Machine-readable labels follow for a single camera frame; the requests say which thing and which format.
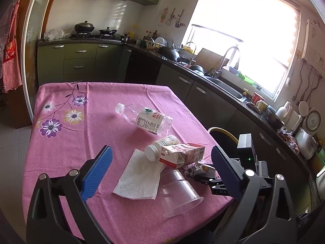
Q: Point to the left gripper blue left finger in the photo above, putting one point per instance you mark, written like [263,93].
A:
[96,172]

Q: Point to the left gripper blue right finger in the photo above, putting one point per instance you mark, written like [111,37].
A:
[229,170]

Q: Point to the small wrapper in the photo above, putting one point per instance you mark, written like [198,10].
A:
[205,170]

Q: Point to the white paper napkin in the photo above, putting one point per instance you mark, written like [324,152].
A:
[140,179]

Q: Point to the red white milk carton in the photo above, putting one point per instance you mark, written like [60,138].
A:
[179,155]

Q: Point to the clear plastic cup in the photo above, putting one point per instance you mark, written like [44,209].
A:
[176,194]

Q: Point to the white pill bottle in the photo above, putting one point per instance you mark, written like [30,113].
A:
[153,151]

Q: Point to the clear plastic water bottle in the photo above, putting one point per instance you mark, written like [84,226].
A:
[145,118]

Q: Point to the yellow rimmed trash bin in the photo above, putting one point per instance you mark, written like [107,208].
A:
[225,140]

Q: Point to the green kitchen cabinets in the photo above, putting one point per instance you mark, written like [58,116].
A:
[213,102]

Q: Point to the pink floral tablecloth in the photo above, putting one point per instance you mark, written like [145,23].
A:
[73,122]

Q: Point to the white rice cooker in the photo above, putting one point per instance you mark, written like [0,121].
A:
[306,143]

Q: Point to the chrome sink faucet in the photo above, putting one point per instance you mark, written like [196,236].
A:
[218,71]

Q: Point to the wooden cutting board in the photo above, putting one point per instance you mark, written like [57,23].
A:
[208,60]

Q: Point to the large black wok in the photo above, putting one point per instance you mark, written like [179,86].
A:
[169,53]

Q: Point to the red checkered apron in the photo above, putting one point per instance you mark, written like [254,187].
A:
[10,68]

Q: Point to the small black pan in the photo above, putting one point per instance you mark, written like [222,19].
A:
[107,32]

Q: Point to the white plastic bag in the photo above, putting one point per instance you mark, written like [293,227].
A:
[56,34]

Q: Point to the black wok with lid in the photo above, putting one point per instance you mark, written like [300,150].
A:
[84,27]

